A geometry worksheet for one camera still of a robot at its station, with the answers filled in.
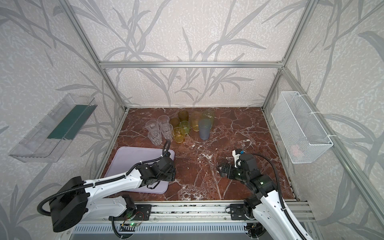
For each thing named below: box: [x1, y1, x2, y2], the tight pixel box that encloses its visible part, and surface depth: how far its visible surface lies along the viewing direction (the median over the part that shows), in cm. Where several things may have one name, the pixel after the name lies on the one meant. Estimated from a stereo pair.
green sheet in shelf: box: [47, 104, 98, 140], surface depth 70 cm
